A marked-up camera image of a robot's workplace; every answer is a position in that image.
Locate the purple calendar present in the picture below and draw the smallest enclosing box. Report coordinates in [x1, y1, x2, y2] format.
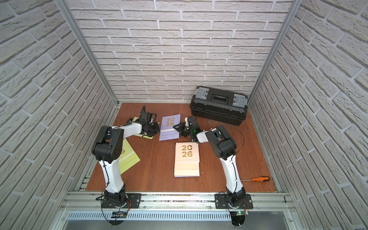
[159, 114, 181, 141]
[174, 175, 199, 178]

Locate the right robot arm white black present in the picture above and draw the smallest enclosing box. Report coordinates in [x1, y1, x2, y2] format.
[173, 117, 246, 206]

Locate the orange screwdriver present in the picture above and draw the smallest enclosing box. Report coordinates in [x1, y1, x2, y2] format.
[241, 176, 270, 182]

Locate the perforated metal grille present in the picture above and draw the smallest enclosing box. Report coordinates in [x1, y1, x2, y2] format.
[66, 210, 231, 221]

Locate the aluminium rail frame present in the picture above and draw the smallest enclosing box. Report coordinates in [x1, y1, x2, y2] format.
[60, 191, 296, 212]

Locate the black grey toolbox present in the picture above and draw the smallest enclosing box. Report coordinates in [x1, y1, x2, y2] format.
[190, 86, 248, 126]

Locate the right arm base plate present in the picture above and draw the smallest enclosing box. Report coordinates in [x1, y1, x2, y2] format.
[214, 192, 254, 210]

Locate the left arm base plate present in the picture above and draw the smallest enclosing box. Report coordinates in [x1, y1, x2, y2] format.
[101, 193, 142, 209]

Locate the green calendar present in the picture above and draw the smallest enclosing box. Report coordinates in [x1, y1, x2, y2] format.
[118, 147, 140, 174]
[132, 117, 154, 140]

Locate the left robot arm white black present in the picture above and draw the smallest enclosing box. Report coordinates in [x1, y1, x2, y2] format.
[92, 107, 160, 207]

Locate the beige calendar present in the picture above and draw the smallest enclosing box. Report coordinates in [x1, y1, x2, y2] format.
[174, 142, 200, 176]

